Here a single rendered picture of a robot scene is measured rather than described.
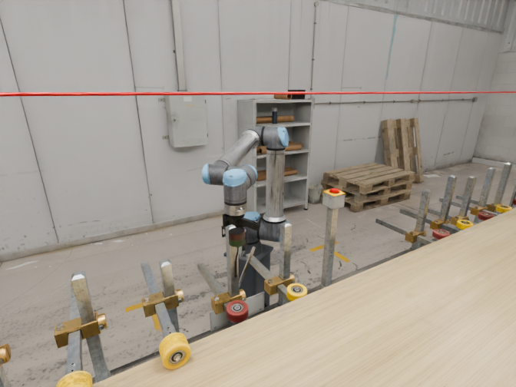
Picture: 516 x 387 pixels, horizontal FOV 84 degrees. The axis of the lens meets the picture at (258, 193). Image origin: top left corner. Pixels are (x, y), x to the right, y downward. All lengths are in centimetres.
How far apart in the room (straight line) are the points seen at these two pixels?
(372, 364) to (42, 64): 342
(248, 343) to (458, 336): 68
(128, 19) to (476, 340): 358
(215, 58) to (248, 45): 47
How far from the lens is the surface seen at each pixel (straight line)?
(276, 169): 173
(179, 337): 96
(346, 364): 100
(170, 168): 371
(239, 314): 110
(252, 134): 168
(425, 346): 114
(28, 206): 376
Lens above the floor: 165
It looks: 19 degrees down
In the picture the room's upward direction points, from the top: straight up
